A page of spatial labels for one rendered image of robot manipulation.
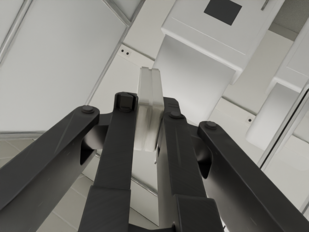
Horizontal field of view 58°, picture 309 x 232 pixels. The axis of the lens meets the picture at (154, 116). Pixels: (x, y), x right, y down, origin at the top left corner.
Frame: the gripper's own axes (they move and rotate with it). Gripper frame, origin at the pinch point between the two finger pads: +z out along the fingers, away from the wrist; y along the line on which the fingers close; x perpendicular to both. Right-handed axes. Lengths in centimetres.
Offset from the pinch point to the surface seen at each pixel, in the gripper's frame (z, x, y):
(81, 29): 162, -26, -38
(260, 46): 310, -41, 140
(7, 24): 113, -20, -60
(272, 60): 299, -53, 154
